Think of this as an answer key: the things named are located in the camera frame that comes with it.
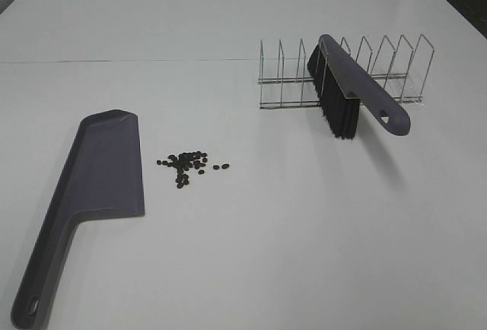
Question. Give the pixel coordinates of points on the purple hand brush black bristles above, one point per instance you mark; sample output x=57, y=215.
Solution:
x=342, y=85

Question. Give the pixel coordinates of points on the pile of coffee beans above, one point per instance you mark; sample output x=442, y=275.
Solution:
x=189, y=161

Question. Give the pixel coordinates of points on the purple plastic dustpan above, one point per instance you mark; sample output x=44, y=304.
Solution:
x=101, y=180

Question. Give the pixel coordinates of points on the chrome wire dish rack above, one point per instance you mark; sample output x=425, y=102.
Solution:
x=400, y=68

